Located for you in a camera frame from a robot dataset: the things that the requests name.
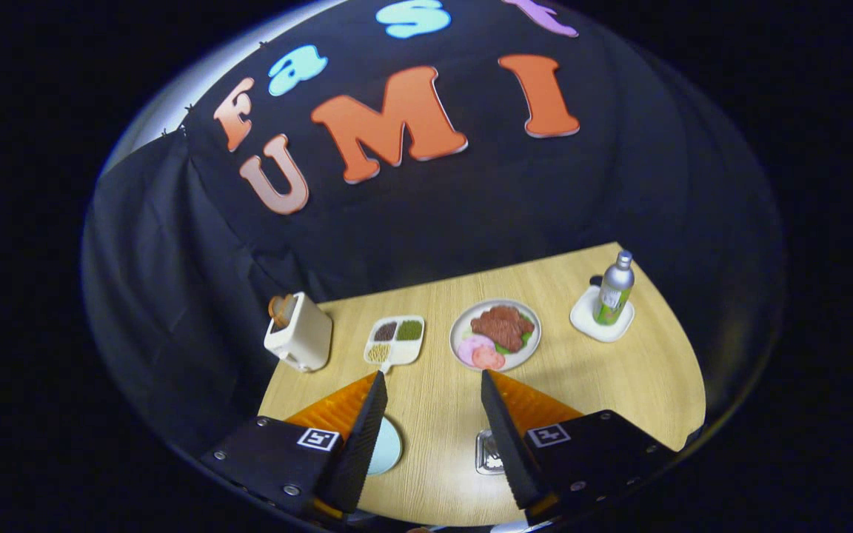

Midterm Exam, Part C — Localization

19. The green lettuce leaf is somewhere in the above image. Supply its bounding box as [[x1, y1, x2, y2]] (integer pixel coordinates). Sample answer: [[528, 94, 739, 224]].
[[493, 332, 534, 355]]

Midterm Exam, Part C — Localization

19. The row of black clips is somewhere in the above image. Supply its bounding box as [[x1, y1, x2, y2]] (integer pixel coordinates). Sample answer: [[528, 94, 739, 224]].
[[160, 41, 268, 138]]

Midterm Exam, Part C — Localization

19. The round beige plate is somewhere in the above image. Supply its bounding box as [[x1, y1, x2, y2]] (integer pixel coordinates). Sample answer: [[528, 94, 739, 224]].
[[449, 298, 543, 372]]

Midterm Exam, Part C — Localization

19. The white square coaster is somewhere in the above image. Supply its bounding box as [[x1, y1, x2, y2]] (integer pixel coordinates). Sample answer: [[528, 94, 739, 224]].
[[570, 285, 635, 343]]

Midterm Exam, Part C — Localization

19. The brown steak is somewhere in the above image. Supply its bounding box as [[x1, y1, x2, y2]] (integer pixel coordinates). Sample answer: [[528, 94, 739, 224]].
[[470, 305, 535, 352]]

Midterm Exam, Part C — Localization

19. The metal wire basket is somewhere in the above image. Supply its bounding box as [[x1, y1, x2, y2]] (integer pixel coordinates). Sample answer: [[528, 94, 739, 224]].
[[475, 429, 505, 475]]

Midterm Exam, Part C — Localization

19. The mint green plate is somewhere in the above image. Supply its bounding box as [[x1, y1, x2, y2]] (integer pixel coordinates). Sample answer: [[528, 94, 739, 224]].
[[366, 417, 404, 476]]

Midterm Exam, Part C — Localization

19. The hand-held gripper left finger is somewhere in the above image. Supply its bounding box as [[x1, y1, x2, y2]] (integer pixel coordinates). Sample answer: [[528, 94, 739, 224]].
[[201, 371, 389, 519]]

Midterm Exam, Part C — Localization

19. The green labelled metal bottle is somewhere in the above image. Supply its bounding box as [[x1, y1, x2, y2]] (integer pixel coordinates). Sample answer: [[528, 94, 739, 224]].
[[593, 250, 635, 326]]

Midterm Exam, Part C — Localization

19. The white divided dish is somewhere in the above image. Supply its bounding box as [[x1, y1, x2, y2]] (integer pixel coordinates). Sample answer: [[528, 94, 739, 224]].
[[364, 315, 426, 373]]

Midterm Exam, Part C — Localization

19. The pink ham slice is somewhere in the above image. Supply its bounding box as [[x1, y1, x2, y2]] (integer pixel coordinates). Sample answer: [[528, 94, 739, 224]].
[[458, 335, 496, 366]]

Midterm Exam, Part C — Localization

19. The cream toaster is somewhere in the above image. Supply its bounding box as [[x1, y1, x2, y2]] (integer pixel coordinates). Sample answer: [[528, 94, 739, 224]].
[[264, 292, 333, 372]]

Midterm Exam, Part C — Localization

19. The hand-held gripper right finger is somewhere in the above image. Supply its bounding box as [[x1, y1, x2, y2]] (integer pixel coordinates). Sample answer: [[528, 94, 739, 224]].
[[481, 369, 679, 523]]

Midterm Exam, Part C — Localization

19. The toast slice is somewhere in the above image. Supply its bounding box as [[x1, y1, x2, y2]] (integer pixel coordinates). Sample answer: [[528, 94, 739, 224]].
[[268, 294, 296, 329]]

